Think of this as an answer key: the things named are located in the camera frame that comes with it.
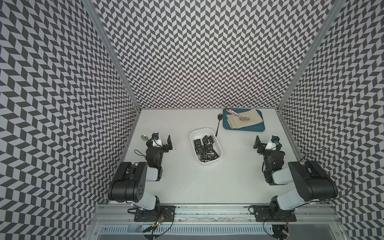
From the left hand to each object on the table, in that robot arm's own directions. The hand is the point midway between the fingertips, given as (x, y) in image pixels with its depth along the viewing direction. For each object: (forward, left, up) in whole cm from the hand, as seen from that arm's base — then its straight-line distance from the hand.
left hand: (162, 136), depth 90 cm
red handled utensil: (+22, -55, -9) cm, 60 cm away
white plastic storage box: (+7, -23, -7) cm, 25 cm away
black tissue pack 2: (+1, -27, -6) cm, 28 cm away
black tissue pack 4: (-5, -29, -6) cm, 30 cm away
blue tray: (+13, -64, -8) cm, 66 cm away
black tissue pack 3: (+2, -31, -6) cm, 31 cm away
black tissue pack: (-2, -22, -8) cm, 24 cm away
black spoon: (+23, -38, -9) cm, 46 cm away
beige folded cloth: (+19, -49, -9) cm, 53 cm away
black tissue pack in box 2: (-12, -27, -6) cm, 30 cm away
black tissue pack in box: (-6, -23, -6) cm, 25 cm away
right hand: (-2, -62, 0) cm, 62 cm away
